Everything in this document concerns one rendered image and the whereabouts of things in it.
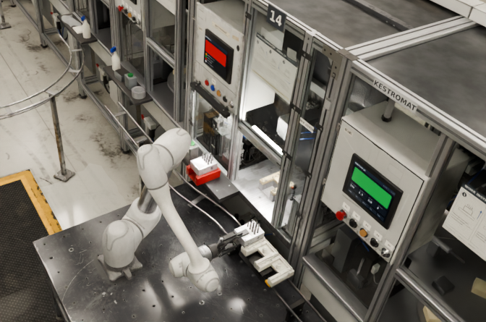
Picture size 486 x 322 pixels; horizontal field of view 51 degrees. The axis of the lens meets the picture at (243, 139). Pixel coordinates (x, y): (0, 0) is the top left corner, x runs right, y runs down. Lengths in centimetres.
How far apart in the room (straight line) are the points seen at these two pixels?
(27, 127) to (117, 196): 123
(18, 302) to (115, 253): 112
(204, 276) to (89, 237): 87
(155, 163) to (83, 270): 88
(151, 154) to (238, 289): 94
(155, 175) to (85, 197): 202
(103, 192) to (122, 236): 162
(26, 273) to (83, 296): 107
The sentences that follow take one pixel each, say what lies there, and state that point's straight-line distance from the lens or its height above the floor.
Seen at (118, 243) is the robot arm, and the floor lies 91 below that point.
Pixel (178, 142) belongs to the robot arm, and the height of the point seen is 148.
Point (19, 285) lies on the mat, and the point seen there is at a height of 1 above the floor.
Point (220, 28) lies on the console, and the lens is 261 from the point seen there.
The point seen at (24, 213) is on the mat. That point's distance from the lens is 418.
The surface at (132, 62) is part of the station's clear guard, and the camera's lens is 386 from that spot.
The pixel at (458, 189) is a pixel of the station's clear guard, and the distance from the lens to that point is 184.
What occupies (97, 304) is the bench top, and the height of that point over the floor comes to 68.
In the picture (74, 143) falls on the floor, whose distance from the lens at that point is 474.
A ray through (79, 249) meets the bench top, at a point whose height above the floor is 68.
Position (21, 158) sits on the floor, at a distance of 468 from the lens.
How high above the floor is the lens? 293
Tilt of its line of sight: 38 degrees down
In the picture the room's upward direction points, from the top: 7 degrees clockwise
